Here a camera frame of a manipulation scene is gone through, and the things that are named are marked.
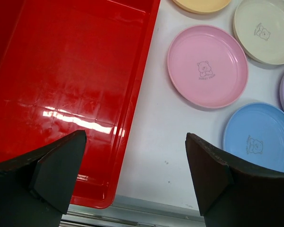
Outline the aluminium table rail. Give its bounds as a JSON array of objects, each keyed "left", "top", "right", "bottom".
[{"left": 59, "top": 195, "right": 205, "bottom": 227}]

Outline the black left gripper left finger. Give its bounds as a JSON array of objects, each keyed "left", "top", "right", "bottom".
[{"left": 0, "top": 130, "right": 87, "bottom": 227}]

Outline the pink bear plate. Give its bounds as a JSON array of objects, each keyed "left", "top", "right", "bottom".
[{"left": 167, "top": 25, "right": 249, "bottom": 109}]

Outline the orange plate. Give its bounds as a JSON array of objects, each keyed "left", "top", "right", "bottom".
[{"left": 173, "top": 0, "right": 231, "bottom": 14}]

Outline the blue bear plate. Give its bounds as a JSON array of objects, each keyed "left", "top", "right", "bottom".
[{"left": 222, "top": 103, "right": 284, "bottom": 173}]

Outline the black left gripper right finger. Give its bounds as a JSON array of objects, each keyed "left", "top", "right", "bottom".
[{"left": 185, "top": 133, "right": 284, "bottom": 227}]

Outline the red plastic bin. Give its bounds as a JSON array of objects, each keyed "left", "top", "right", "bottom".
[{"left": 0, "top": 0, "right": 160, "bottom": 209}]

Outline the cream bear plate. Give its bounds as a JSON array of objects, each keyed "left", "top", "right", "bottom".
[{"left": 233, "top": 0, "right": 284, "bottom": 65}]

